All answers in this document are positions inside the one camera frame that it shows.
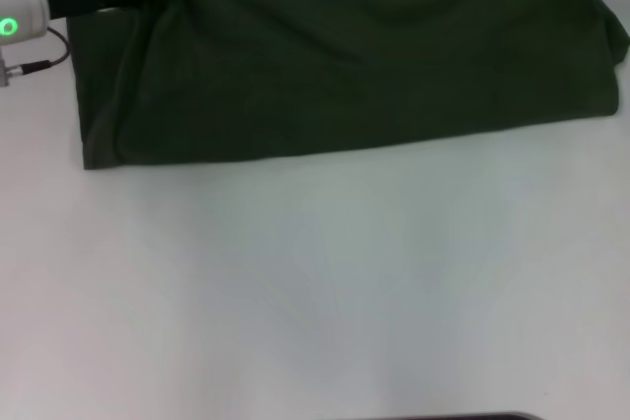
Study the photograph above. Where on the dark green FREE! t-shirt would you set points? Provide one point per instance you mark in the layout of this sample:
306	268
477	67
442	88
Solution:
344	56

